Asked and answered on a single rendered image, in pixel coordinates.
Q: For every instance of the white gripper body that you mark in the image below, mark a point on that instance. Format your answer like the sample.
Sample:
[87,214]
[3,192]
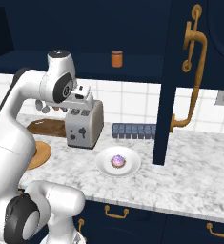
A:
[80,102]

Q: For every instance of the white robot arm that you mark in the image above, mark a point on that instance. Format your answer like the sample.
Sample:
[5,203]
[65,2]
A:
[8,158]

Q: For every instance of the dark brown cutting board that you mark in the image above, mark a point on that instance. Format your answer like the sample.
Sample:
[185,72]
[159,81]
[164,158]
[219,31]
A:
[48,127]

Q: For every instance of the orange jam jar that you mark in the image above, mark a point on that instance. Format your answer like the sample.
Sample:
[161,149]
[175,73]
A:
[117,59]

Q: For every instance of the round light wooden board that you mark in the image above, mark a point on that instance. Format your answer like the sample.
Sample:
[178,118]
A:
[42,155]

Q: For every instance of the dark blue cabinet door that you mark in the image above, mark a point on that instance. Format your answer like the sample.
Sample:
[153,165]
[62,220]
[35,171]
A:
[167,79]

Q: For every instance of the silver toaster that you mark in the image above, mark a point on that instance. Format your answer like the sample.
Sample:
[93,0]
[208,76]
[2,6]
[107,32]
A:
[85,127]

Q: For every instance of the grey round hanging tool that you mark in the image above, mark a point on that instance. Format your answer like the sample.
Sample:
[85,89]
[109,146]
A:
[42,106]

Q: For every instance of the purple frosted cupcake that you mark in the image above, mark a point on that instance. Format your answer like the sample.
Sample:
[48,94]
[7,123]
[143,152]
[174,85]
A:
[118,161]

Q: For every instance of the white plate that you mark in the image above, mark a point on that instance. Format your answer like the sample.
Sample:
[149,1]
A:
[132,162]

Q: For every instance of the dark blue drawer front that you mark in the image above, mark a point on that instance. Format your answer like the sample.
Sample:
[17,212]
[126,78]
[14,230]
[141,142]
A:
[132,227]
[193,232]

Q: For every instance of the dark blue open wall cabinet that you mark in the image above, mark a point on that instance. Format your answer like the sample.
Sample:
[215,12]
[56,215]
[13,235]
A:
[85,31]

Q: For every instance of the grey wall outlet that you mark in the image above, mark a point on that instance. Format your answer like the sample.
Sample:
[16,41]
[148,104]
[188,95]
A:
[223,98]

